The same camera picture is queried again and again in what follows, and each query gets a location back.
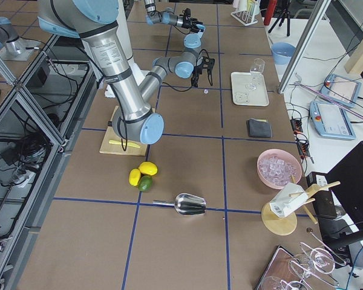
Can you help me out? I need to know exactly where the clear wine glass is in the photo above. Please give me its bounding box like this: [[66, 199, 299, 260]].
[[246, 58, 265, 91]]

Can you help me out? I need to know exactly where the aluminium profile column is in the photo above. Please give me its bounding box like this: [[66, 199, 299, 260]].
[[278, 0, 331, 94]]

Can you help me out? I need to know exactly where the round wooden stand base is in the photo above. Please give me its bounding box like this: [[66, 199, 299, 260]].
[[261, 180, 341, 237]]

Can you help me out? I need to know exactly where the red fire extinguisher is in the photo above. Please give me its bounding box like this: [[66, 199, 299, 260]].
[[264, 0, 278, 26]]

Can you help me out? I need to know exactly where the glasses drying tray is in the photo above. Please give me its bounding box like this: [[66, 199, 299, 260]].
[[254, 228, 347, 289]]

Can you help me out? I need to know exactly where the grey and yellow cloth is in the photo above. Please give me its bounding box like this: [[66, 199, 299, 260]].
[[246, 118, 272, 138]]

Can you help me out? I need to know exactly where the white wire dish rack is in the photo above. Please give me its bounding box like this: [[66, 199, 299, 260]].
[[231, 0, 260, 27]]

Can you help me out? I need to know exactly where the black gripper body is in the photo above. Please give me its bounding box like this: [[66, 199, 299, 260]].
[[193, 56, 215, 74], [181, 8, 203, 33]]

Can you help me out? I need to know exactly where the yellow lemon upper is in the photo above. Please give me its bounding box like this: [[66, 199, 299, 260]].
[[139, 161, 158, 176]]

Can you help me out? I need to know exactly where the pink bowl of ice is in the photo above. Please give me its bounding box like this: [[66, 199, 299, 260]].
[[257, 149, 303, 189]]

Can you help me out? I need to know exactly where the wooden cutting board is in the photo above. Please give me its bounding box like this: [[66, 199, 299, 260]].
[[99, 106, 148, 156]]

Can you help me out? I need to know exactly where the yellow lemon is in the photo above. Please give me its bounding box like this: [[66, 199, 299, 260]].
[[139, 161, 158, 176], [128, 169, 142, 187]]

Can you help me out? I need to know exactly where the green avocado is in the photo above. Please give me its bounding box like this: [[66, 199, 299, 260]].
[[137, 175, 153, 192]]

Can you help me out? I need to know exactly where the black power strip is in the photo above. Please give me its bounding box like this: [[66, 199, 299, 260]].
[[290, 118, 311, 159]]

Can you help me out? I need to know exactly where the blue teach pendant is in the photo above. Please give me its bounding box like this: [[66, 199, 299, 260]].
[[309, 101, 356, 140], [320, 74, 361, 108]]

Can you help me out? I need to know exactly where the cream bear serving tray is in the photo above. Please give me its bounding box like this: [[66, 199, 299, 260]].
[[231, 72, 269, 107]]

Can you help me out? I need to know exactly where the white carton on stand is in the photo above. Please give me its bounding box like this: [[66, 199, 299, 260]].
[[269, 182, 308, 218]]

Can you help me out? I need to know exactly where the yellow plastic knife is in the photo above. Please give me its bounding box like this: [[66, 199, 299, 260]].
[[108, 140, 141, 149]]

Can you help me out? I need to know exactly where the blue bowl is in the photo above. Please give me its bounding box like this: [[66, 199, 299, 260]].
[[271, 42, 296, 65]]

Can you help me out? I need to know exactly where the black camera tripod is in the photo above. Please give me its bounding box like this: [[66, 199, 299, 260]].
[[267, 0, 292, 37]]

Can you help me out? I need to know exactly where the yellow lemon lower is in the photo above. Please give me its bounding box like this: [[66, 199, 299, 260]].
[[128, 169, 142, 187]]

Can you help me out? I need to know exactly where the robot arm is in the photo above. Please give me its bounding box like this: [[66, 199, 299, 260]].
[[144, 0, 205, 33], [38, 1, 215, 144]]

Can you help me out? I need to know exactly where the silver metal ice scoop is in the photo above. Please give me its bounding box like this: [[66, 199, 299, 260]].
[[153, 193, 206, 216]]

